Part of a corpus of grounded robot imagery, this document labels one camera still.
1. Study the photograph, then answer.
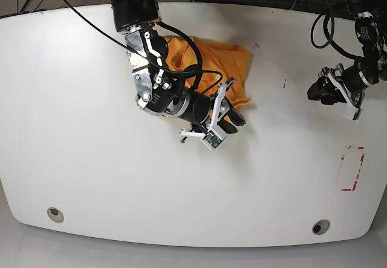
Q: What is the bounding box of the red tape rectangle marking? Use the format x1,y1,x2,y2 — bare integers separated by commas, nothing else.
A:
337,146,366,192

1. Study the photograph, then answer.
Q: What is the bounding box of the left table grommet hole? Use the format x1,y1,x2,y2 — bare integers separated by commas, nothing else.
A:
47,208,64,223

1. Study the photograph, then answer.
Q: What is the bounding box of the table grommet hole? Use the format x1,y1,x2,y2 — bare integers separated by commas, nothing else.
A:
47,208,64,223
312,219,330,235

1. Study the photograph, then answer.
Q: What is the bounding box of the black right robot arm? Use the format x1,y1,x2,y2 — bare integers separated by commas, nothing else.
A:
109,0,246,148

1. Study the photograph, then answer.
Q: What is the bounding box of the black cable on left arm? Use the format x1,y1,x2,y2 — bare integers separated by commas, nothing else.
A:
310,0,363,60

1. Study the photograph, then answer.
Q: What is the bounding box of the right table grommet hole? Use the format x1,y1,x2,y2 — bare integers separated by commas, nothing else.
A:
312,219,330,235

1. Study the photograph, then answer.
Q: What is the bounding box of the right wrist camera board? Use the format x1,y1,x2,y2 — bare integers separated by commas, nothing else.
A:
200,125,228,150

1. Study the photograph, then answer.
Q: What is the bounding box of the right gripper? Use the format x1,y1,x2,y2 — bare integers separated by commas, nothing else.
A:
174,78,246,143

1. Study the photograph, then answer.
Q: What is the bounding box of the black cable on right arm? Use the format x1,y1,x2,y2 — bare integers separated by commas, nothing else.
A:
42,0,224,95

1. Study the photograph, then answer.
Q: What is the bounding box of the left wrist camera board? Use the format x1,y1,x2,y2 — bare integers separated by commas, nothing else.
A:
343,104,363,121

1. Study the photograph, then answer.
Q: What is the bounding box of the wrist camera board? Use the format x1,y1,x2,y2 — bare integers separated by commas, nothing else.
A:
343,104,363,121
200,125,228,150

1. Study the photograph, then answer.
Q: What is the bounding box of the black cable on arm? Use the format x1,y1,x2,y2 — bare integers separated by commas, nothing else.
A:
310,0,363,60
42,0,224,95

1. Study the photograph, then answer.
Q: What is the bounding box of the yellow t-shirt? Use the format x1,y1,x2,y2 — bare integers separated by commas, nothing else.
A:
166,36,252,111

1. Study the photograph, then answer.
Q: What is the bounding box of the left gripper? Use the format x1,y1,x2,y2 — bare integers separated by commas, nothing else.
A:
307,64,368,108

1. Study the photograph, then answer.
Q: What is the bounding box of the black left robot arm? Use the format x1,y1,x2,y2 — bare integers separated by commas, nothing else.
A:
307,0,386,111

